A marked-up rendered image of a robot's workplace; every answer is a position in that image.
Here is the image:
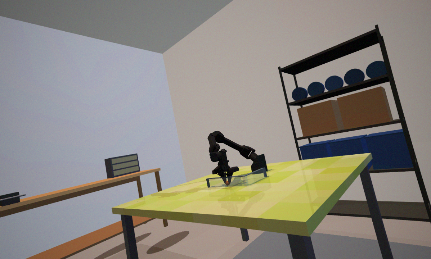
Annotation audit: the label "clear low glass walls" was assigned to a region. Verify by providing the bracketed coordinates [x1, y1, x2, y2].
[207, 168, 267, 187]

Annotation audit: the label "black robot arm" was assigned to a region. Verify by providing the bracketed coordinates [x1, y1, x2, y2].
[208, 131, 258, 174]

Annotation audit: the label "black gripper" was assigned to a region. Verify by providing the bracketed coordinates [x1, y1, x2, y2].
[212, 159, 239, 177]

